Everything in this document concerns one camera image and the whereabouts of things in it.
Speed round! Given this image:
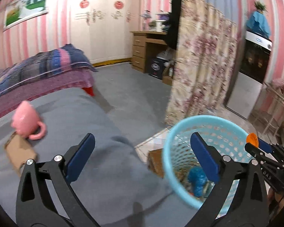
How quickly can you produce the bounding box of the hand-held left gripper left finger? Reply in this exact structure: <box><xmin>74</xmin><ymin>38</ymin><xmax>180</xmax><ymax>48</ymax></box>
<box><xmin>15</xmin><ymin>133</ymin><xmax>100</xmax><ymax>227</ymax></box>

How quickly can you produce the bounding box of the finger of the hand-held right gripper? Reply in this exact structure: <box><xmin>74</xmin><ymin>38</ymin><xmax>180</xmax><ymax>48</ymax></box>
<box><xmin>258</xmin><ymin>138</ymin><xmax>278</xmax><ymax>156</ymax></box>
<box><xmin>245</xmin><ymin>143</ymin><xmax>267</xmax><ymax>162</ymax></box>

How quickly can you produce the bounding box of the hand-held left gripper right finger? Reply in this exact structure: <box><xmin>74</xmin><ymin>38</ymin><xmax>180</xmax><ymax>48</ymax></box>
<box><xmin>191</xmin><ymin>132</ymin><xmax>269</xmax><ymax>227</ymax></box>

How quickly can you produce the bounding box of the small orange peel piece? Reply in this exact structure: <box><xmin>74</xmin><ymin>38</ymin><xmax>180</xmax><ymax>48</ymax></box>
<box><xmin>247</xmin><ymin>134</ymin><xmax>259</xmax><ymax>149</ymax></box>

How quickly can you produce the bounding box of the blue plastic wrapper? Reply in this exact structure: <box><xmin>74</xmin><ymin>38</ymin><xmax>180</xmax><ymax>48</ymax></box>
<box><xmin>188</xmin><ymin>167</ymin><xmax>207</xmax><ymax>197</ymax></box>

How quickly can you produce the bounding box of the light blue plastic basket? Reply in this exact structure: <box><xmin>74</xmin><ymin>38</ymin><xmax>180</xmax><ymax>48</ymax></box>
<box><xmin>162</xmin><ymin>115</ymin><xmax>259</xmax><ymax>210</ymax></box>

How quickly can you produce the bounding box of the grey blanket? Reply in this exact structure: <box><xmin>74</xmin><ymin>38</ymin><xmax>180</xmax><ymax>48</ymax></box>
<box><xmin>0</xmin><ymin>87</ymin><xmax>204</xmax><ymax>227</ymax></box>

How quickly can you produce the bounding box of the small wooden stool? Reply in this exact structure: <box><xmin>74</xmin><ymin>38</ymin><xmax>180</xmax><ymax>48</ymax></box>
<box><xmin>148</xmin><ymin>148</ymin><xmax>167</xmax><ymax>179</ymax></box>

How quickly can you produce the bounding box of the white water dispenser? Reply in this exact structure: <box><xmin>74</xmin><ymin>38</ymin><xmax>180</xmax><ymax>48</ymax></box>
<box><xmin>224</xmin><ymin>30</ymin><xmax>274</xmax><ymax>120</ymax></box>

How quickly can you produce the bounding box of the pink cloth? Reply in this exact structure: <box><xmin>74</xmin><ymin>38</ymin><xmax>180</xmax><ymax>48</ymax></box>
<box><xmin>271</xmin><ymin>78</ymin><xmax>284</xmax><ymax>95</ymax></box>

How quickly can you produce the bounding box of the brown cardboard piece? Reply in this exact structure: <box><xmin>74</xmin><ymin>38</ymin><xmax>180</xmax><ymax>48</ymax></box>
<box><xmin>5</xmin><ymin>132</ymin><xmax>38</xmax><ymax>178</ymax></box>

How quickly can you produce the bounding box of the pink cup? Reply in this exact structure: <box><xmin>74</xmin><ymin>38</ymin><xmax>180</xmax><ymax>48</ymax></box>
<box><xmin>11</xmin><ymin>100</ymin><xmax>46</xmax><ymax>140</ymax></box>

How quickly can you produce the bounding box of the bed with purple sheet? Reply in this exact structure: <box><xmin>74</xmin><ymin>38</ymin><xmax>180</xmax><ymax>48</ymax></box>
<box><xmin>0</xmin><ymin>44</ymin><xmax>98</xmax><ymax>123</ymax></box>

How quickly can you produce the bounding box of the cardboard box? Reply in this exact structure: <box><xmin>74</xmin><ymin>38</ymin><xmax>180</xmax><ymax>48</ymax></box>
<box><xmin>162</xmin><ymin>63</ymin><xmax>176</xmax><ymax>86</ymax></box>

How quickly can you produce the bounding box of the blue floral curtain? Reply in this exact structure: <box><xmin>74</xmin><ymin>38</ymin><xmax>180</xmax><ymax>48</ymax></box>
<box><xmin>166</xmin><ymin>0</ymin><xmax>239</xmax><ymax>128</ymax></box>

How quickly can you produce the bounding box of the patchwork quilt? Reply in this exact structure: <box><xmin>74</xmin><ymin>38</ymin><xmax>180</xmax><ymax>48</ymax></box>
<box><xmin>0</xmin><ymin>44</ymin><xmax>98</xmax><ymax>100</ymax></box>

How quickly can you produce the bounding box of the black box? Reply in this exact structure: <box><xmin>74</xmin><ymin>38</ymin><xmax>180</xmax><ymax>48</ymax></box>
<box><xmin>149</xmin><ymin>58</ymin><xmax>166</xmax><ymax>79</ymax></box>

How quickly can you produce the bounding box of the blue cloth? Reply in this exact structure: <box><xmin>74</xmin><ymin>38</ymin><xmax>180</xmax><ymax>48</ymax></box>
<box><xmin>246</xmin><ymin>11</ymin><xmax>271</xmax><ymax>38</ymax></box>

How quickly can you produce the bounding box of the wooden desk with drawers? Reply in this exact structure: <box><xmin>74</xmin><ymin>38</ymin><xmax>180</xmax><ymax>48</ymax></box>
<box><xmin>130</xmin><ymin>31</ymin><xmax>169</xmax><ymax>74</ymax></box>

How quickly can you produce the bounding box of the white wardrobe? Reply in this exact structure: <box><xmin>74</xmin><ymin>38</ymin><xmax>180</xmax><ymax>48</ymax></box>
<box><xmin>67</xmin><ymin>0</ymin><xmax>142</xmax><ymax>64</ymax></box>

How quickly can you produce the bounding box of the small potted plant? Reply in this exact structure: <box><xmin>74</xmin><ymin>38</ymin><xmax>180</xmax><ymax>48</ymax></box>
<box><xmin>254</xmin><ymin>0</ymin><xmax>268</xmax><ymax>13</ymax></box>

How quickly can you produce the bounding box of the white box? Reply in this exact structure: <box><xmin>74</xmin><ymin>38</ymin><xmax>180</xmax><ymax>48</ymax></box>
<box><xmin>154</xmin><ymin>19</ymin><xmax>166</xmax><ymax>32</ymax></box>

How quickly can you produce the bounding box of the black hanging cloth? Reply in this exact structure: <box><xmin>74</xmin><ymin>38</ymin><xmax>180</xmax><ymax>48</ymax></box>
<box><xmin>167</xmin><ymin>0</ymin><xmax>183</xmax><ymax>51</ymax></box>

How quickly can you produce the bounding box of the purple desk lamp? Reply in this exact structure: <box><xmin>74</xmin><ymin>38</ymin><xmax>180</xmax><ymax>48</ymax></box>
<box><xmin>142</xmin><ymin>11</ymin><xmax>152</xmax><ymax>31</ymax></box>

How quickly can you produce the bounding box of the framed wedding picture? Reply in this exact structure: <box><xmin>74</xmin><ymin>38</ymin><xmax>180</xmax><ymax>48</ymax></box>
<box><xmin>3</xmin><ymin>0</ymin><xmax>50</xmax><ymax>31</ymax></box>

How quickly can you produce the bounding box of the metal wire rack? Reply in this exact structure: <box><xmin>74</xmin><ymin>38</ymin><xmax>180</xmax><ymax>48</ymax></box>
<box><xmin>251</xmin><ymin>82</ymin><xmax>284</xmax><ymax>147</ymax></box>

